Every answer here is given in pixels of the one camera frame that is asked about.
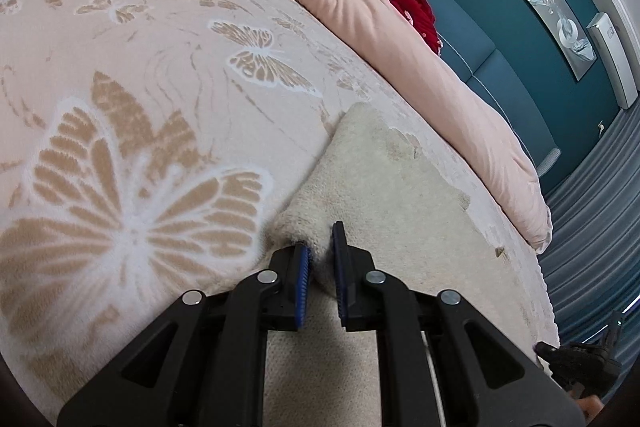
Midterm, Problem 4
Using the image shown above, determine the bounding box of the white air conditioner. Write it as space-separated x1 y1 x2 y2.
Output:
586 13 640 110

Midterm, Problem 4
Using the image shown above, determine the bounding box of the pink butterfly print blanket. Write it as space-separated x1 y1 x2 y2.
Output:
0 0 561 408

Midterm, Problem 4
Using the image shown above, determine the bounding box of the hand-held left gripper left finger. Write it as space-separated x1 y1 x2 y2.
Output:
56 243 316 427

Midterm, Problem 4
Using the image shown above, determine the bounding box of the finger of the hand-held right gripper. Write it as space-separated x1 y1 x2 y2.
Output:
536 341 571 368

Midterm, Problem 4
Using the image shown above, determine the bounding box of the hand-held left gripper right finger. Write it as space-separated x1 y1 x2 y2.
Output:
330 222 586 427

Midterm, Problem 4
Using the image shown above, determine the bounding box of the pink duvet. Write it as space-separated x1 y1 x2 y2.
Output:
262 0 553 254

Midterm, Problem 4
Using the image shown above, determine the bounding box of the blue upholstered headboard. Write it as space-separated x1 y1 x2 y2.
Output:
357 0 561 180

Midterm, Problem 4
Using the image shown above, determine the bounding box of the beige fleece garment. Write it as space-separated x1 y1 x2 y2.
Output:
264 102 546 427

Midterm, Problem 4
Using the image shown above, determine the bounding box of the grey-blue curtain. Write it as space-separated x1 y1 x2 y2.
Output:
537 97 640 358

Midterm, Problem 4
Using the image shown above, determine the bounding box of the red knitted cloth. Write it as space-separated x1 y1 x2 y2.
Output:
372 0 443 56

